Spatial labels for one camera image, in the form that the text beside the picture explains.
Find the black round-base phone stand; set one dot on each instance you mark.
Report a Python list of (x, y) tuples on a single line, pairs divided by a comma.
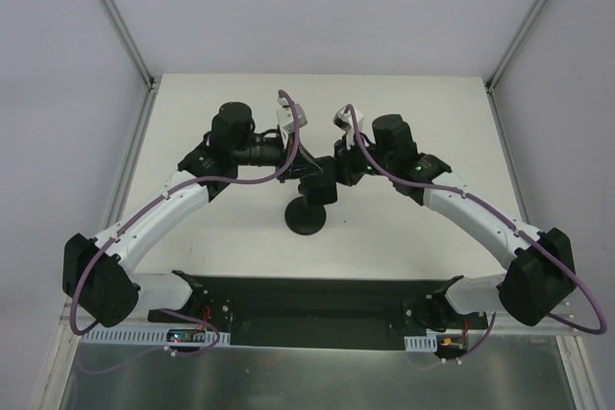
[(303, 218)]

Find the black smartphone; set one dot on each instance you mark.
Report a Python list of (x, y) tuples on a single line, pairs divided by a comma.
[(320, 188)]

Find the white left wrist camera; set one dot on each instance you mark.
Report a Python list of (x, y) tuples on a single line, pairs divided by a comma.
[(286, 118)]

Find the aluminium frame post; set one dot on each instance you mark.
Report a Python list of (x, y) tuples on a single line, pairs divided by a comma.
[(127, 41), (515, 45)]

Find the white right cable duct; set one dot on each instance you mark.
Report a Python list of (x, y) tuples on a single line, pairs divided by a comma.
[(427, 343)]

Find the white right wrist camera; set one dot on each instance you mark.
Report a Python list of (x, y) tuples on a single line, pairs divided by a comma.
[(350, 122)]

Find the white cable duct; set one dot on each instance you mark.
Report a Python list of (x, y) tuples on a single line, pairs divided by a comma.
[(427, 343), (156, 336)]

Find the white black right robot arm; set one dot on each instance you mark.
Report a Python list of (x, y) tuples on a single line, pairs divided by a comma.
[(538, 266)]

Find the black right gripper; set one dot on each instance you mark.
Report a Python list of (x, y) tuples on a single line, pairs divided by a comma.
[(344, 163)]

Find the white left cable duct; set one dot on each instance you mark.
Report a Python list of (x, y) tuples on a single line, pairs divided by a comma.
[(156, 336)]

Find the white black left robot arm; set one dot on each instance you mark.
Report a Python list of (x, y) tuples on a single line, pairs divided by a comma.
[(99, 272)]

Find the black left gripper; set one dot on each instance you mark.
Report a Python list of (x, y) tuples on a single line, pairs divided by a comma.
[(298, 160)]

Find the aluminium right frame post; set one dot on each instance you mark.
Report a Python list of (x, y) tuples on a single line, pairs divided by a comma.
[(515, 45)]

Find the aluminium left frame post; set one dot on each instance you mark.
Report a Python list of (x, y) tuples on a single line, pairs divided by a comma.
[(127, 41)]

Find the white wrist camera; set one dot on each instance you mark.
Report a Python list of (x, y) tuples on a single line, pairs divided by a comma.
[(350, 122), (286, 118)]

